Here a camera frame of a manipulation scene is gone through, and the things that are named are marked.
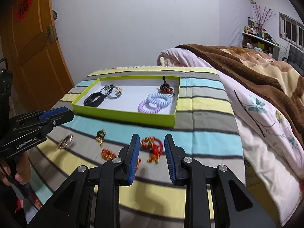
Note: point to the purple flower branches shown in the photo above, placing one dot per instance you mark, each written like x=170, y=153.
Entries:
x=263, y=15

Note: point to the dark amber beaded ornament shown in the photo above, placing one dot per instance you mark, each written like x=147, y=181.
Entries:
x=166, y=87

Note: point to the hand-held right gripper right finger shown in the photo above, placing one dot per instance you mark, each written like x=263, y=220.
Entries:
x=169, y=161

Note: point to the barred window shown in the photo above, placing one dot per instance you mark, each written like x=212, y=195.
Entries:
x=291, y=30

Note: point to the lime green shallow box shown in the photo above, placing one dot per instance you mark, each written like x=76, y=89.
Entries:
x=128, y=114

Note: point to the row of bottles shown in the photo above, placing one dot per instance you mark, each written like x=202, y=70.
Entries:
x=256, y=28

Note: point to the red door poster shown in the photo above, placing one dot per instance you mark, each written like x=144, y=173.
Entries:
x=25, y=7

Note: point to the wooden door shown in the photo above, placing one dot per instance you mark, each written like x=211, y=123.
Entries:
x=30, y=59

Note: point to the striped cloth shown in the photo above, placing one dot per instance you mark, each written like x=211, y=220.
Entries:
x=209, y=133

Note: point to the small dark gold ornament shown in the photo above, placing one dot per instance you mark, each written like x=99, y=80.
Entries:
x=101, y=135

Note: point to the person's left hand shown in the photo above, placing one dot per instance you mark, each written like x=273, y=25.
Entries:
x=22, y=173

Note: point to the brass door lock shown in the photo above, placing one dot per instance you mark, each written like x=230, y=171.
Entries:
x=51, y=34

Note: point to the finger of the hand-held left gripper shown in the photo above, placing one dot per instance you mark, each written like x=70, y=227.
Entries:
x=53, y=113
x=64, y=118

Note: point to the black padded chair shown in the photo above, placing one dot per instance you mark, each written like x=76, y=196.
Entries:
x=296, y=58

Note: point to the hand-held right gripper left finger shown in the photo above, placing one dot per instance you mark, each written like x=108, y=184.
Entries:
x=134, y=161

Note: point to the white wall shelf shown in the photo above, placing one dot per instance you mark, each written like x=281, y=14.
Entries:
x=258, y=44

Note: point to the gold pearl hair clip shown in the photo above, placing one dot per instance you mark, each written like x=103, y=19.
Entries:
x=64, y=142

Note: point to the pink floral quilt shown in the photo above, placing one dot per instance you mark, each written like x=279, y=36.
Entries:
x=261, y=135

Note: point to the brown fleece blanket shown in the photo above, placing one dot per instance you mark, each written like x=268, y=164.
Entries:
x=249, y=71

